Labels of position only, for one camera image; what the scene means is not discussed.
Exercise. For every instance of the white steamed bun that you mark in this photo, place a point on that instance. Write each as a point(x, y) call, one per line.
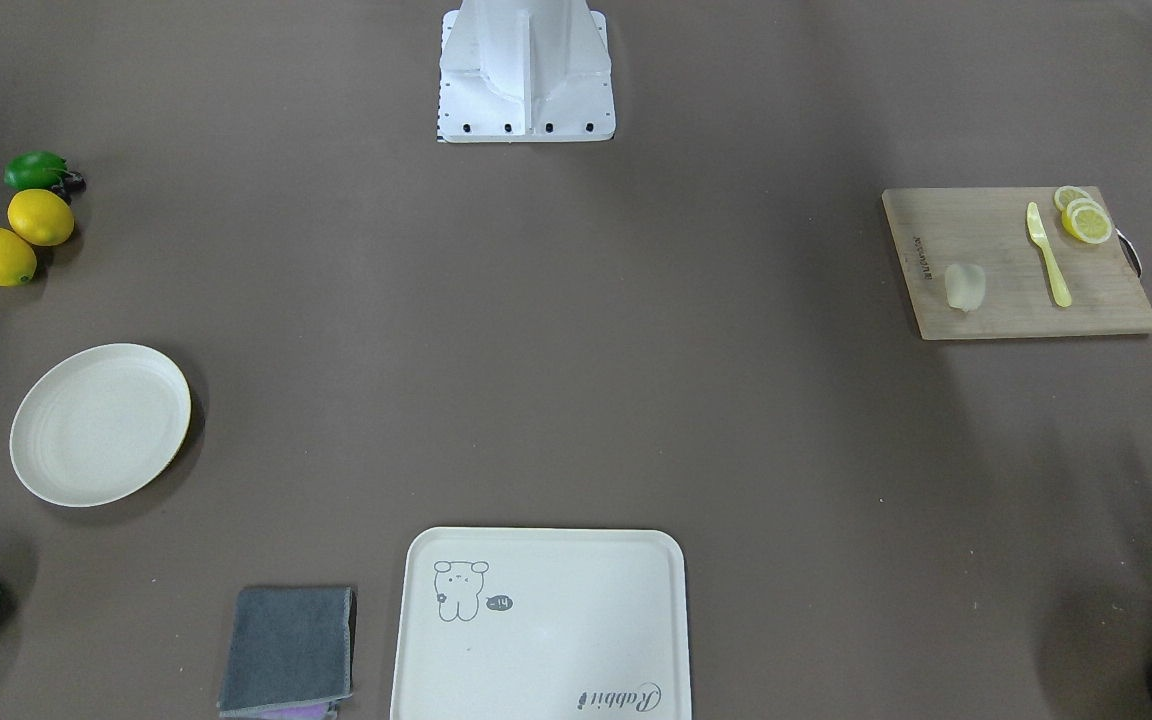
point(965, 286)

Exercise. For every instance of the cream round plate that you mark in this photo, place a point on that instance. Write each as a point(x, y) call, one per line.
point(100, 425)

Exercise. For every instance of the cream rectangular tray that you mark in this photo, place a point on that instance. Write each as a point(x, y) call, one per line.
point(543, 623)

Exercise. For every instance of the wooden cutting board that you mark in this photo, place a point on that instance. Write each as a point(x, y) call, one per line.
point(932, 228)

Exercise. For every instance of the grey folded cloth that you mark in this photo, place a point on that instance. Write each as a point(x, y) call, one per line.
point(290, 644)

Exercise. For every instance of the purple cloth under grey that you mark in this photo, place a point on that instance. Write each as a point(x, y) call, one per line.
point(314, 710)

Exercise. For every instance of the yellow plastic knife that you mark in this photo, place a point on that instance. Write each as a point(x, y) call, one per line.
point(1056, 282)

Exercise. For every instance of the back lemon slice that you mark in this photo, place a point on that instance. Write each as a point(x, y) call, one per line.
point(1064, 195)

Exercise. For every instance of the middle lemon slice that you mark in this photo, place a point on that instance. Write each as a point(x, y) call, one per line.
point(1079, 205)

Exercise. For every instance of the dark purple grape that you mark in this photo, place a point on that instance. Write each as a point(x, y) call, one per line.
point(68, 183)

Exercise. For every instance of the yellow lemon upper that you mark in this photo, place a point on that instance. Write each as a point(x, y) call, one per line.
point(40, 217)

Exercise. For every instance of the green lime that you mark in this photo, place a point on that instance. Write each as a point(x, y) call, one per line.
point(36, 170)

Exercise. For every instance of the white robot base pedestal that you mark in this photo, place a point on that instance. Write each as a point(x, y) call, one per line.
point(525, 71)

